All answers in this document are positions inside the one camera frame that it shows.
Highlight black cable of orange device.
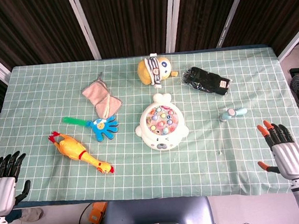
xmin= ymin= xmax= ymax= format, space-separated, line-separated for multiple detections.
xmin=76 ymin=203 xmax=97 ymax=224

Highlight pink cloth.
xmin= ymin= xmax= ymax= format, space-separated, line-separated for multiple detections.
xmin=80 ymin=71 xmax=124 ymax=120

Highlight white seal-shaped toy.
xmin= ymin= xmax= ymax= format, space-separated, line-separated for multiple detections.
xmin=132 ymin=90 xmax=191 ymax=153

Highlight black gloves in plastic bag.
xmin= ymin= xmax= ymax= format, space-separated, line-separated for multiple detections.
xmin=179 ymin=63 xmax=235 ymax=100

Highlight blue-grey robot torso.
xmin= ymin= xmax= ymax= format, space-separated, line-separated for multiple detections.
xmin=100 ymin=192 xmax=216 ymax=224

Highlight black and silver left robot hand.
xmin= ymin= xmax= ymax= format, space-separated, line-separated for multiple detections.
xmin=0 ymin=150 xmax=34 ymax=216

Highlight silver right hand orange fingertips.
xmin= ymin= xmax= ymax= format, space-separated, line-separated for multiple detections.
xmin=253 ymin=116 xmax=299 ymax=184

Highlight orange device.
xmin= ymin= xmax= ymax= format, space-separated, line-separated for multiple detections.
xmin=86 ymin=201 xmax=109 ymax=224

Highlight yellow plush toy striped hat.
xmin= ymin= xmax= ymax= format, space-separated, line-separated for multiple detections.
xmin=136 ymin=51 xmax=180 ymax=90

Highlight blue hand clapper toy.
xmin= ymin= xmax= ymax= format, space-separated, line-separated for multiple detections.
xmin=62 ymin=111 xmax=120 ymax=146

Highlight green checkered tablecloth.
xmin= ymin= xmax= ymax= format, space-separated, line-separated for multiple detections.
xmin=0 ymin=40 xmax=299 ymax=221

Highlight yellow rubber chicken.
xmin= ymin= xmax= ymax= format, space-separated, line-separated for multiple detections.
xmin=47 ymin=125 xmax=115 ymax=180

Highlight blue and white floor rag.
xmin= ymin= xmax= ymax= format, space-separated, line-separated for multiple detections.
xmin=5 ymin=207 xmax=45 ymax=224

